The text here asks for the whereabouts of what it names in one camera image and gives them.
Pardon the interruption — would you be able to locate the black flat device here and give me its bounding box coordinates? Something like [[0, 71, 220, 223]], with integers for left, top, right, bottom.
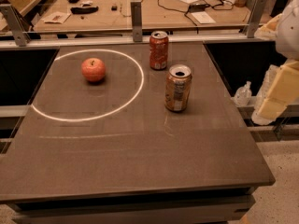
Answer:
[[70, 7, 99, 15]]

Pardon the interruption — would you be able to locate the wooden background table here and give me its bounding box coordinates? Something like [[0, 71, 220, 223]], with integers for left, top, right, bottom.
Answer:
[[35, 0, 251, 34]]

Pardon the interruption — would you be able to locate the metal bracket post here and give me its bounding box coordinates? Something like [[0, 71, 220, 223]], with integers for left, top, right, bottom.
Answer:
[[244, 0, 267, 38], [131, 1, 142, 42], [0, 4, 31, 47]]

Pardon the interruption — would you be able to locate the middle metal bracket post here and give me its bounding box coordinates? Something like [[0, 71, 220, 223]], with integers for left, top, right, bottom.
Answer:
[[131, 1, 142, 42]]

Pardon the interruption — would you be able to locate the white paper card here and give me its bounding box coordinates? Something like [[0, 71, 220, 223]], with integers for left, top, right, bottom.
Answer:
[[192, 11, 215, 24]]

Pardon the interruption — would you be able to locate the red soda can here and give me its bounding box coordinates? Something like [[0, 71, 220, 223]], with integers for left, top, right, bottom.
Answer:
[[149, 31, 169, 70]]

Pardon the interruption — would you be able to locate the left metal bracket post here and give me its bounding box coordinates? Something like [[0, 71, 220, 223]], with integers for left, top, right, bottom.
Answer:
[[0, 4, 31, 47]]

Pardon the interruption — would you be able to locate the small black object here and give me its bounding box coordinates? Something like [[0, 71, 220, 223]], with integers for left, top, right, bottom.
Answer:
[[111, 5, 118, 10]]

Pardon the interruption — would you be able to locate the black cable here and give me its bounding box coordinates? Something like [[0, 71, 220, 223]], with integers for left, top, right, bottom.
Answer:
[[157, 0, 235, 27]]

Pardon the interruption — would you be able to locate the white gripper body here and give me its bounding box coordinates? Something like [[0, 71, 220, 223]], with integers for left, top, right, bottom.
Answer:
[[276, 0, 299, 60]]

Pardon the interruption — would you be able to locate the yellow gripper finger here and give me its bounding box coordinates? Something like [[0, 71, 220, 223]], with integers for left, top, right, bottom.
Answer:
[[257, 60, 299, 120], [254, 14, 281, 40]]

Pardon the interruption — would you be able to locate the right metal bracket post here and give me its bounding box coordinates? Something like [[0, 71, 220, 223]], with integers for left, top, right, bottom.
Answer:
[[244, 0, 267, 38]]

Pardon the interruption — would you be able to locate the black power adapter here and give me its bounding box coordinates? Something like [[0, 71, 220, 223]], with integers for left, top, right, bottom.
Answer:
[[189, 2, 208, 12]]

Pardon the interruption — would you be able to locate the white paper sheet left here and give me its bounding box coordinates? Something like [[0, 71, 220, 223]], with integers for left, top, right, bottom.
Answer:
[[42, 11, 70, 24]]

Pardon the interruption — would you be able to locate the red apple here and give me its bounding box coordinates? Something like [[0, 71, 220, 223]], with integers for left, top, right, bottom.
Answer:
[[81, 58, 106, 82]]

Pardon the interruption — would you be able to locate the orange soda can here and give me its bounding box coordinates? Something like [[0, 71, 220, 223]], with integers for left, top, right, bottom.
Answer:
[[164, 64, 192, 112]]

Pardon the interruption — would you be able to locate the clear plastic bottle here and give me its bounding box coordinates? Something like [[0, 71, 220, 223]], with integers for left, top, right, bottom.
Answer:
[[234, 81, 251, 106]]

